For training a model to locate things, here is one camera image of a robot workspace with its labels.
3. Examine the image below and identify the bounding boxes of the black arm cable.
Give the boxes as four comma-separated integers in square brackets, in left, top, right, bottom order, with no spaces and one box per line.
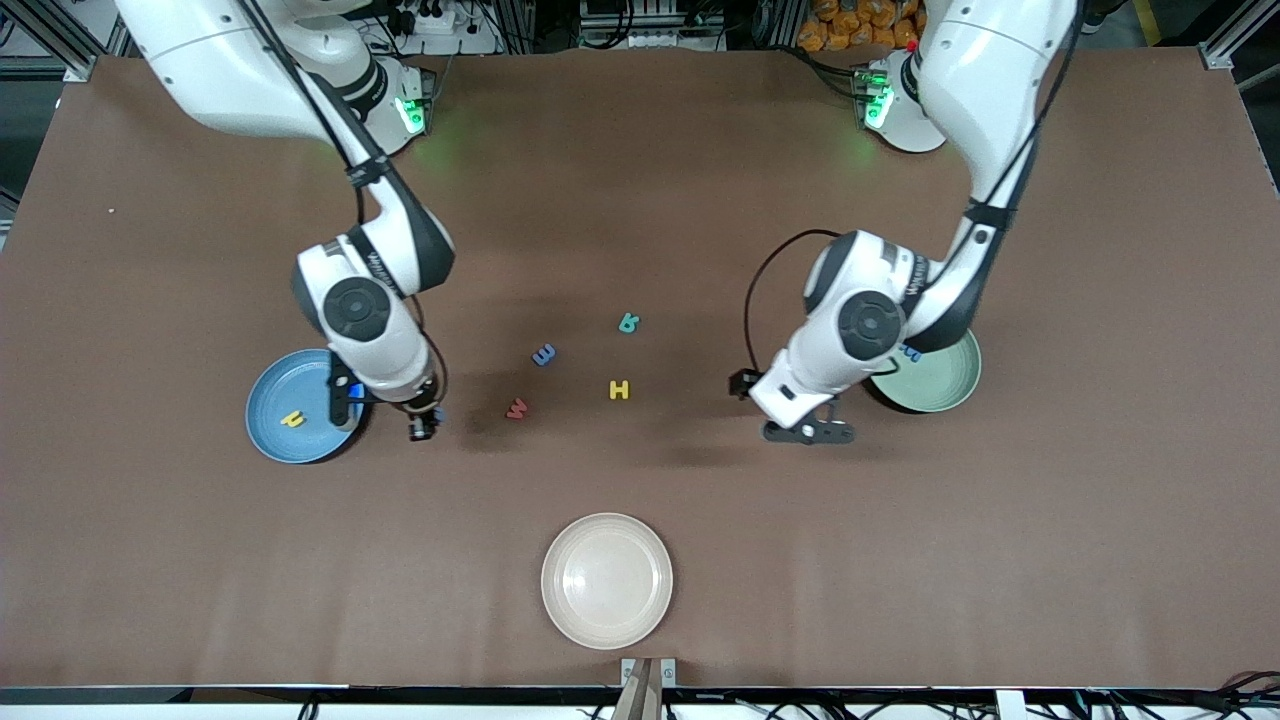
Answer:
[240,0,449,406]
[742,0,1081,376]

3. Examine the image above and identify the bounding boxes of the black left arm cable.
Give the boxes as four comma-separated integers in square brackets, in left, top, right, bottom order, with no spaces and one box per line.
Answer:
[742,0,1081,376]

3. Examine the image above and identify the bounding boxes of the brown table cover mat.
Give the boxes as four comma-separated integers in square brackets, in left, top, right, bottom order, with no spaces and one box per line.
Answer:
[0,45,1280,691]

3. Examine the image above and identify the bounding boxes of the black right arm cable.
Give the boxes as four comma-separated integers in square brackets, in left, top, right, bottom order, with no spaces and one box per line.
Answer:
[240,0,449,406]

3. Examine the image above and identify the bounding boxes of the aluminium frame profile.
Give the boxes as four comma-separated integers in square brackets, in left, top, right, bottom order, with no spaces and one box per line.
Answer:
[1200,0,1280,71]
[0,0,131,81]

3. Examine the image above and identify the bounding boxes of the orange snack bags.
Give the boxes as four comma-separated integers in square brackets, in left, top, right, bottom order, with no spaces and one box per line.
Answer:
[797,0,926,53]

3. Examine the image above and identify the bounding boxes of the blue plate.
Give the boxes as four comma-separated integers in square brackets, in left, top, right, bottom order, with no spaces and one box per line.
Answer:
[245,348,367,465]

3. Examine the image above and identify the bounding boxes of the white power strip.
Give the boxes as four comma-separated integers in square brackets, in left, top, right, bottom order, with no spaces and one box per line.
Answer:
[580,0,726,51]
[385,0,501,56]

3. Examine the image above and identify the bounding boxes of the beige plate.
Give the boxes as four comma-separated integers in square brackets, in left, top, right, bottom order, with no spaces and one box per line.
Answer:
[541,512,674,651]

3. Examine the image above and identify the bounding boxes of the grey metal bracket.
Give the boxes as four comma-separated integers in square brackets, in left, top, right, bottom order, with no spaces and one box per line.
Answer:
[620,657,678,691]

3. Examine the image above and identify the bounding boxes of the pale green plate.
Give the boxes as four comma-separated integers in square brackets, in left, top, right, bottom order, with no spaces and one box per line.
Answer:
[865,328,983,414]

